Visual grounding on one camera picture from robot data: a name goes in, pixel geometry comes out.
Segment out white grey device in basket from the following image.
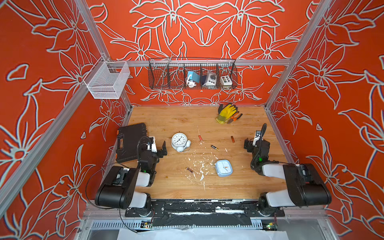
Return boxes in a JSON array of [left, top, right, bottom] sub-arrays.
[[200, 72, 217, 88]]

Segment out orange handled pliers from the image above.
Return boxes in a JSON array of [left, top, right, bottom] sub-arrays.
[[227, 112, 243, 124]]

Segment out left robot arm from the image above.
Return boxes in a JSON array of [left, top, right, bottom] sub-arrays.
[[95, 137, 168, 211]]

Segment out light blue square alarm clock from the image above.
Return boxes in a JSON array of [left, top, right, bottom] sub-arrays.
[[215, 160, 233, 178]]

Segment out black plastic tool case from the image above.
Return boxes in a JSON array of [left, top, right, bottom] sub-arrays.
[[116, 123, 150, 163]]

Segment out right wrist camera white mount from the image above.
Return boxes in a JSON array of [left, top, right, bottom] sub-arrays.
[[253, 131, 262, 146]]

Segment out yellow work glove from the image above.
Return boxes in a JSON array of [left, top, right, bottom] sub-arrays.
[[216, 104, 238, 124]]

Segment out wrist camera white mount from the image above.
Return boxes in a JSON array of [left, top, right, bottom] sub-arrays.
[[147, 137, 158, 153], [253, 131, 262, 146]]

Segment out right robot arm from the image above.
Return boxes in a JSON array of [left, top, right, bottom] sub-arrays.
[[244, 123, 332, 216]]

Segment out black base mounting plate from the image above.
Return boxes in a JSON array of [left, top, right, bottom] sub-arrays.
[[125, 199, 285, 230]]

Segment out white twin-bell alarm clock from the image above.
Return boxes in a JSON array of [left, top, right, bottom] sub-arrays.
[[171, 133, 191, 153]]

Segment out blue white item in basket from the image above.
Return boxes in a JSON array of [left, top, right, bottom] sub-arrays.
[[186, 71, 200, 88]]

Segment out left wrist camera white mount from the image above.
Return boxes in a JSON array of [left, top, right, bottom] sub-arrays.
[[147, 137, 158, 153]]

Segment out clear plastic wall bin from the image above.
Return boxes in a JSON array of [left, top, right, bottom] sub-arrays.
[[84, 62, 131, 100]]

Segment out white button box in basket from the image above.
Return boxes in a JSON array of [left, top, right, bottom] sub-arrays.
[[220, 75, 233, 89]]

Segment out black wire wall basket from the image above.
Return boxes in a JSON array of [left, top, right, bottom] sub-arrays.
[[148, 57, 238, 90]]

